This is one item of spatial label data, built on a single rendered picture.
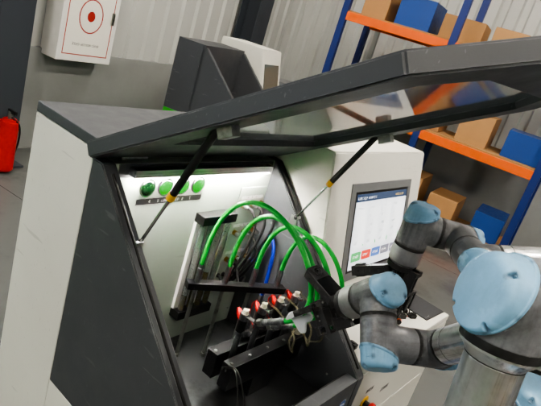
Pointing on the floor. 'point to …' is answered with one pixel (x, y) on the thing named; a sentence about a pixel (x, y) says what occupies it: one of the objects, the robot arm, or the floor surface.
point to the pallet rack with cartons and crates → (512, 149)
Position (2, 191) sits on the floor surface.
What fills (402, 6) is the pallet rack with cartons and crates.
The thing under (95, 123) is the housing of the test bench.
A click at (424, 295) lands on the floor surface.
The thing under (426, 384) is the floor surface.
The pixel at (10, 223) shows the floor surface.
